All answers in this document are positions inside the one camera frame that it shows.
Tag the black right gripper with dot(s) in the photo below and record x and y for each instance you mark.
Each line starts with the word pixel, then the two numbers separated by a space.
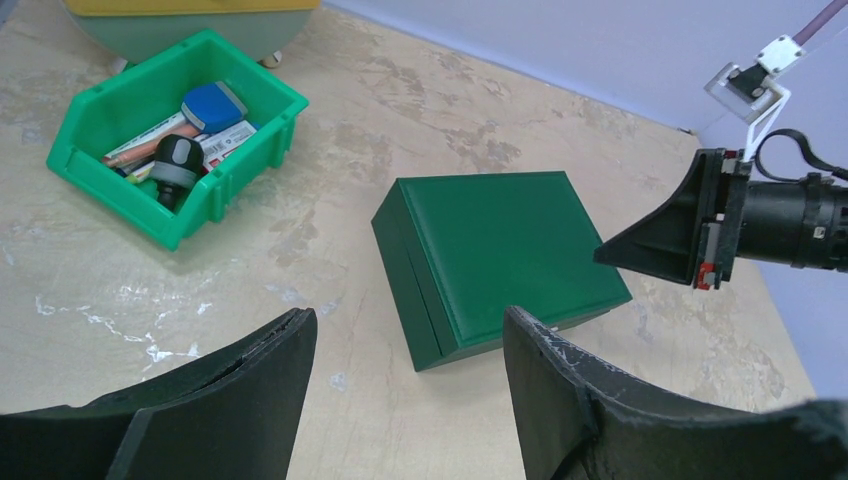
pixel 718 213

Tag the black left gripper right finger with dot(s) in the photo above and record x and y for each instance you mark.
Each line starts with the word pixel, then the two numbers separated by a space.
pixel 580 417

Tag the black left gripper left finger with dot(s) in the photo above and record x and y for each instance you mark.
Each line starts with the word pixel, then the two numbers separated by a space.
pixel 231 414

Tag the green jewelry box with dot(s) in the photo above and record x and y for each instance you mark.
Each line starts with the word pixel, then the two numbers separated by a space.
pixel 459 250

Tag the black grey marker cap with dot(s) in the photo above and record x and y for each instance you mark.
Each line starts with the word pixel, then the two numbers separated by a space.
pixel 178 164

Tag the blue eraser block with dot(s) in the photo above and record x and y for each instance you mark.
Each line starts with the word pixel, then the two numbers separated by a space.
pixel 212 107

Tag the green plastic bin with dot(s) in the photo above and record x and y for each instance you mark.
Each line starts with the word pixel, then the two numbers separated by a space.
pixel 106 143

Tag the white drawer cabinet orange yellow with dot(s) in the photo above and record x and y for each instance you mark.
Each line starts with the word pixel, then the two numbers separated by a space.
pixel 137 30

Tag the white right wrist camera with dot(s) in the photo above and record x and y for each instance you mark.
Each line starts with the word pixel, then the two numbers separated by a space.
pixel 753 94

